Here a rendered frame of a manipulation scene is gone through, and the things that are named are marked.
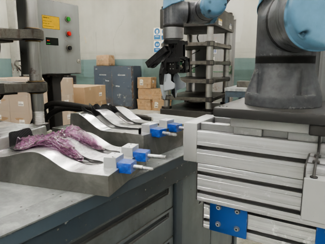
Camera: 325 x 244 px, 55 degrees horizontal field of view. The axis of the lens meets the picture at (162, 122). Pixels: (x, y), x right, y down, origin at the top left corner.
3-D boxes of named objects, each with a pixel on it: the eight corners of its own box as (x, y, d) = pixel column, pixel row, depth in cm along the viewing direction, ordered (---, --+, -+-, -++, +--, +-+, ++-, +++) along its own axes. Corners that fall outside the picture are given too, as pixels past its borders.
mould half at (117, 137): (183, 145, 126) (184, 112, 124) (143, 161, 105) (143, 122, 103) (97, 130, 154) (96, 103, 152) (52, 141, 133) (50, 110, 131)
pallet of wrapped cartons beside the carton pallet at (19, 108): (81, 132, 531) (78, 77, 514) (47, 143, 458) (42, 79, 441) (26, 126, 576) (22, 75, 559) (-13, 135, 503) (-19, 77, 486)
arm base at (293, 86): (323, 102, 68) (327, 56, 66) (319, 111, 55) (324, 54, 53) (253, 99, 75) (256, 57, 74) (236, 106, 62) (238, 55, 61)
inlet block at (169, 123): (195, 135, 115) (195, 121, 114) (188, 138, 111) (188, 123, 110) (166, 131, 123) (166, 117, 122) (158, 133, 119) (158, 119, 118)
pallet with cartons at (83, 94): (107, 121, 632) (106, 84, 619) (85, 128, 555) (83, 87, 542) (57, 118, 668) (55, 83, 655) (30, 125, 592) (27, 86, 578)
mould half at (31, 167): (146, 165, 101) (146, 132, 99) (109, 197, 76) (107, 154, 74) (21, 152, 116) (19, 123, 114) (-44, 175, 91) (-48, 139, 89)
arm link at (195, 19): (221, 22, 106) (190, 21, 104) (212, 25, 117) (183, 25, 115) (222, -3, 104) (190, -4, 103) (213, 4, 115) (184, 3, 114)
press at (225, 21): (233, 121, 630) (238, 15, 593) (211, 137, 493) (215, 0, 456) (190, 118, 670) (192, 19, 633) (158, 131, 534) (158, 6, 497)
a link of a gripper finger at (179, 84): (184, 98, 116) (182, 74, 113) (171, 98, 120) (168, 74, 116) (189, 96, 119) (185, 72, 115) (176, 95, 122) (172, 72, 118)
